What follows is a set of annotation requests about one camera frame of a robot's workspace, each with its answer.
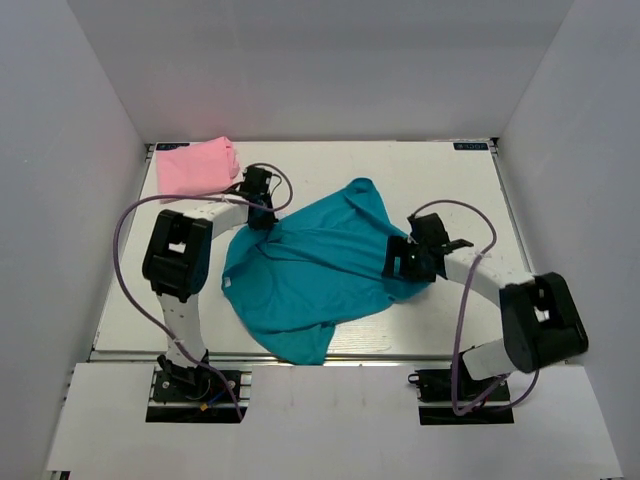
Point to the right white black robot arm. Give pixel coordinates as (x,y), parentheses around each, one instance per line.
(540,322)

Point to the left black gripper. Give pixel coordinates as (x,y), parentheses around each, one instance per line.
(267,222)

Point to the pink folded t shirt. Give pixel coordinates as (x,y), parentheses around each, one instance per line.
(199,169)

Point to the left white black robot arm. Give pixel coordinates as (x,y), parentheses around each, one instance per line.
(177,260)

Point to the teal t shirt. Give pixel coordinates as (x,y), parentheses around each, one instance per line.
(315,269)

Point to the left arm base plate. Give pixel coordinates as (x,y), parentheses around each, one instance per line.
(194,394)

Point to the right blue table label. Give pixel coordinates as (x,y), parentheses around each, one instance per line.
(470,146)

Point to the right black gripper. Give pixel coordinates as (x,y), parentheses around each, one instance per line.
(400,247)

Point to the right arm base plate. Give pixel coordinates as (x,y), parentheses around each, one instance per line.
(435,406)

